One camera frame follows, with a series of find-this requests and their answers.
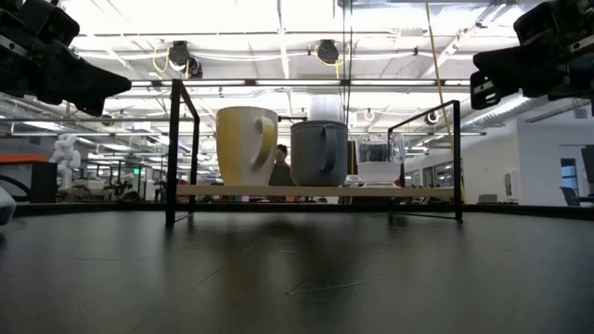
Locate black aluminium rig frame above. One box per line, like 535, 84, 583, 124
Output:
13, 201, 594, 220

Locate person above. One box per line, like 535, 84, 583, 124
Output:
268, 143, 295, 187

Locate black cabinet with orange top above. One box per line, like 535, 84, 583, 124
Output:
0, 153, 59, 204

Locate light blue cloth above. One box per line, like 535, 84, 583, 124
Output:
0, 185, 18, 227

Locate yellow hanging cable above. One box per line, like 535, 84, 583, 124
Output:
423, 0, 466, 201

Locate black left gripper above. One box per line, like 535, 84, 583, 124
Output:
0, 8, 133, 118

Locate grey mug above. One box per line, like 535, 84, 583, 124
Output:
290, 120, 349, 187

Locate dark wall monitor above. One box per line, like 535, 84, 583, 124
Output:
582, 144, 594, 185

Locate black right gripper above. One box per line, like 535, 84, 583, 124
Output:
469, 31, 594, 111

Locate white robot figure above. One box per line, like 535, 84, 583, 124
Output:
48, 133, 83, 189

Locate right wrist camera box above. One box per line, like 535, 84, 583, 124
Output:
512, 0, 561, 43

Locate wooden shelf with black frame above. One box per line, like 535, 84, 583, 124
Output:
165, 78, 464, 228

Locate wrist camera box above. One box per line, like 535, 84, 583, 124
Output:
18, 0, 82, 47
512, 0, 561, 43

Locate clear glass mug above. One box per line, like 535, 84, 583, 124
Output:
355, 132, 407, 188

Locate white cylinder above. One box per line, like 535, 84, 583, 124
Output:
308, 94, 345, 123

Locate black office chair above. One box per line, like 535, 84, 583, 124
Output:
559, 185, 594, 208

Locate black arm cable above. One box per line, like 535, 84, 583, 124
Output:
0, 173, 32, 203

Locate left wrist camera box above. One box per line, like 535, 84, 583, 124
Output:
18, 0, 82, 47

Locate yellow ceramic mug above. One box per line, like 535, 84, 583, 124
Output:
215, 105, 279, 187

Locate ceiling cable reel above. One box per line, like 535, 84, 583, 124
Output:
166, 40, 204, 79
314, 39, 342, 66

